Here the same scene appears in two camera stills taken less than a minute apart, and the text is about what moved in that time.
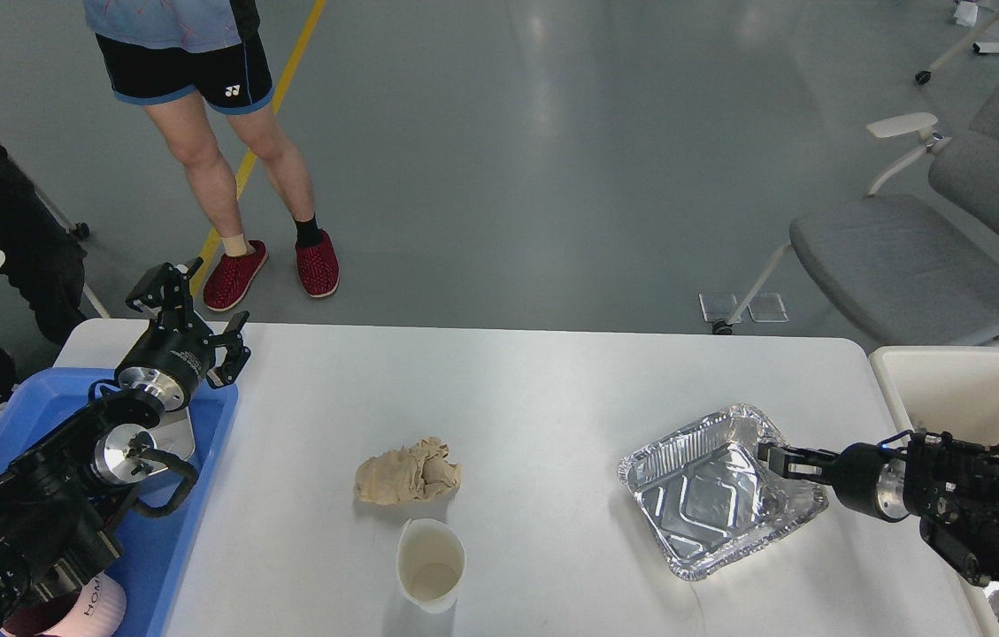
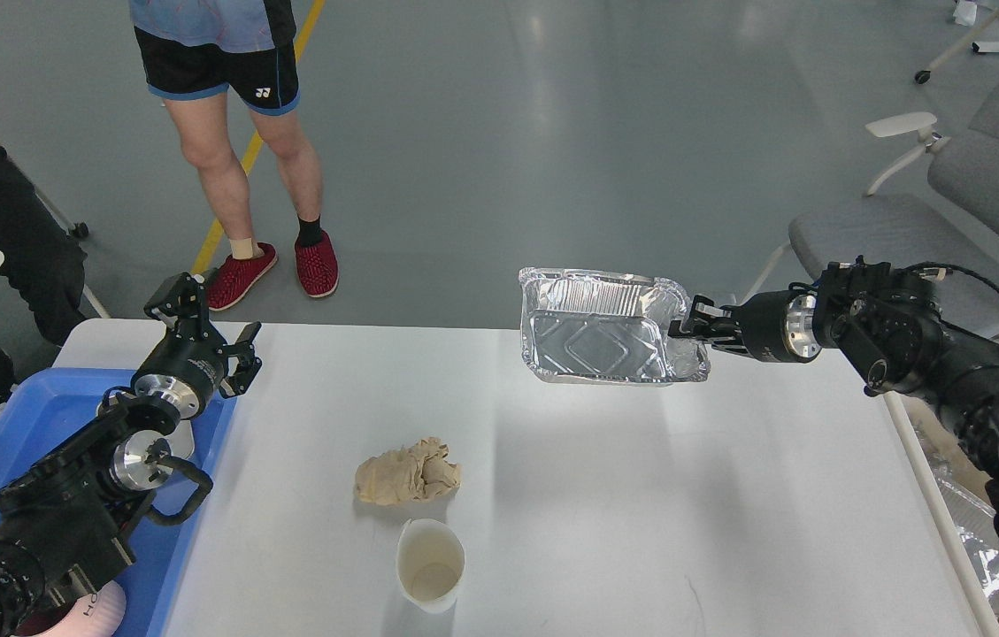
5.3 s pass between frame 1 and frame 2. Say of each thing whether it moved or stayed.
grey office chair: stayed
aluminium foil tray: moved
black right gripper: moved
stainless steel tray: stayed
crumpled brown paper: stayed
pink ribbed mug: stayed
